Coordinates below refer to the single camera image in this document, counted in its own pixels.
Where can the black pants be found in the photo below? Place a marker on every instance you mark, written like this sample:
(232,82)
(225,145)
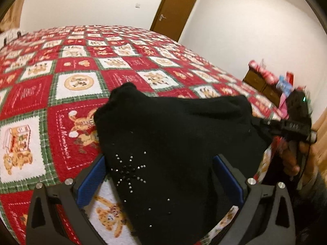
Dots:
(166,137)

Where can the brown wooden nightstand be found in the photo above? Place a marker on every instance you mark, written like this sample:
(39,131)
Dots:
(258,81)

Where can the white patterned pillow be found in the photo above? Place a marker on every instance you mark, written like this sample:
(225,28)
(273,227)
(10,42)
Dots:
(10,35)

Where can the brown wooden door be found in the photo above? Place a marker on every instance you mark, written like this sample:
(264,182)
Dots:
(176,5)

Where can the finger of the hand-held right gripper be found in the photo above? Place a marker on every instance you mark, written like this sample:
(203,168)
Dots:
(264,126)

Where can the red checkered printed blanket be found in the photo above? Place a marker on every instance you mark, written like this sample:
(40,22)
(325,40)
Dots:
(76,63)

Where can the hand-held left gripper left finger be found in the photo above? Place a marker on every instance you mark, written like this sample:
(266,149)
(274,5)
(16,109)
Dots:
(89,181)

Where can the blue packet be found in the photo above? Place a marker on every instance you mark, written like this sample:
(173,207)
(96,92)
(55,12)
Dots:
(284,84)

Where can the small red packet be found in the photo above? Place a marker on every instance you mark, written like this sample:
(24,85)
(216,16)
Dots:
(290,76)

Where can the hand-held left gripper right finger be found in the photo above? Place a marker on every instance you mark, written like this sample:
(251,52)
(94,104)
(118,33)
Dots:
(228,180)

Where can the pink bag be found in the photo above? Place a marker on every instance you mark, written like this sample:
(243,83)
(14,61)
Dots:
(282,104)

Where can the beige curtain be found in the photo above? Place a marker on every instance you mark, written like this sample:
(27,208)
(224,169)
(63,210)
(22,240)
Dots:
(11,12)

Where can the person's right hand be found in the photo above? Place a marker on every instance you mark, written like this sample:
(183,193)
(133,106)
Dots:
(291,160)

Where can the red wrapped packet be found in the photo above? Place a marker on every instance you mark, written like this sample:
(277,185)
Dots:
(263,70)

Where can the person's right forearm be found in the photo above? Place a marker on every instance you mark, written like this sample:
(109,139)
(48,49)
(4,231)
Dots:
(314,191)

